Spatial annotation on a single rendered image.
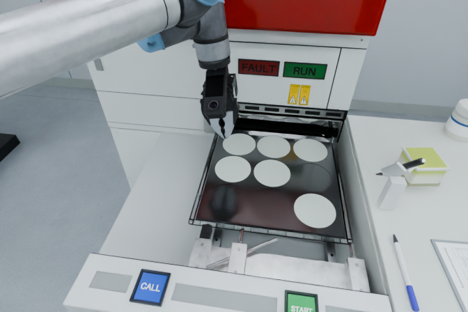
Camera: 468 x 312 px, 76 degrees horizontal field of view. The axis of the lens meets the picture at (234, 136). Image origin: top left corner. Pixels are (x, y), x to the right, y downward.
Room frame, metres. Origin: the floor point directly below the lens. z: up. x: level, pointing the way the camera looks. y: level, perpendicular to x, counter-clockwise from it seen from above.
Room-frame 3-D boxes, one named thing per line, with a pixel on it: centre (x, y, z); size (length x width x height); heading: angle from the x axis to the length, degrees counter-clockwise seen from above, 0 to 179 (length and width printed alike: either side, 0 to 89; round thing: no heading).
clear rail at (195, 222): (0.38, -0.08, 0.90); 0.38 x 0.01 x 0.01; 82
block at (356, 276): (0.27, -0.25, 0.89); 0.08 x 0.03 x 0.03; 172
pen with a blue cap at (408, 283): (0.26, -0.31, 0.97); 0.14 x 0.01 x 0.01; 172
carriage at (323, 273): (0.29, -0.08, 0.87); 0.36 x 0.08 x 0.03; 82
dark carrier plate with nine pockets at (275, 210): (0.56, -0.10, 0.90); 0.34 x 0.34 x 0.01; 82
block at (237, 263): (0.31, -0.01, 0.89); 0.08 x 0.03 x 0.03; 172
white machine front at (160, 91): (0.81, 0.05, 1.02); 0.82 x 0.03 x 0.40; 82
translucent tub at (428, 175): (0.48, -0.43, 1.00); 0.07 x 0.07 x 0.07; 1
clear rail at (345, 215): (0.53, -0.28, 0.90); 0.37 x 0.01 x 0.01; 172
